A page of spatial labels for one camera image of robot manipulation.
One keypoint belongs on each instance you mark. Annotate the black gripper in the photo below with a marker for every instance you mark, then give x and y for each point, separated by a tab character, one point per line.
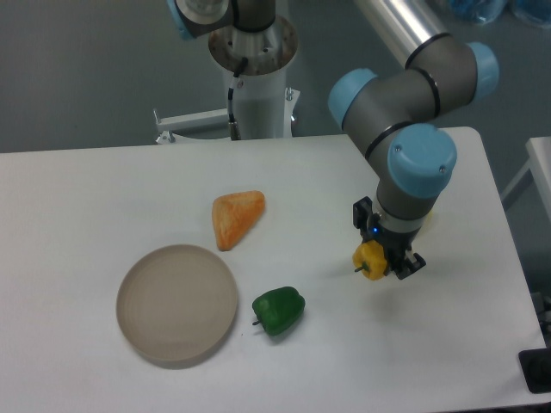
394	235

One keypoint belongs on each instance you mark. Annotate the yellow bell pepper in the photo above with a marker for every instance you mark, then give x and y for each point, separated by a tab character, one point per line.
369	259

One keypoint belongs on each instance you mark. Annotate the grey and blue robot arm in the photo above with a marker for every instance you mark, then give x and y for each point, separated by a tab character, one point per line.
388	119

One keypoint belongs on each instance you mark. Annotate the green bell pepper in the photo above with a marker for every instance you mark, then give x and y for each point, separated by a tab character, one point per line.
277	310

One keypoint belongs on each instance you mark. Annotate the orange triangular bread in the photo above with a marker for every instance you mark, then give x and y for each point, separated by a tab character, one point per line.
233	215

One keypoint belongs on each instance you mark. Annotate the white side table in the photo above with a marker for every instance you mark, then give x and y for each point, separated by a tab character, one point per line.
535	170

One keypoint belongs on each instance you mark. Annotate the black device at table edge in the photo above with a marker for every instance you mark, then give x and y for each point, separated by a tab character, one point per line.
535	364

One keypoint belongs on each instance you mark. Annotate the beige round plate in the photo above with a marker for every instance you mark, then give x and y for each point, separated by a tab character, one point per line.
176	305

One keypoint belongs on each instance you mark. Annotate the blue plastic bag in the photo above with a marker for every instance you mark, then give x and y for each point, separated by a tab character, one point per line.
533	12

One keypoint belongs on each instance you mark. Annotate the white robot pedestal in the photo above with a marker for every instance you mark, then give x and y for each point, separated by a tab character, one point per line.
259	103

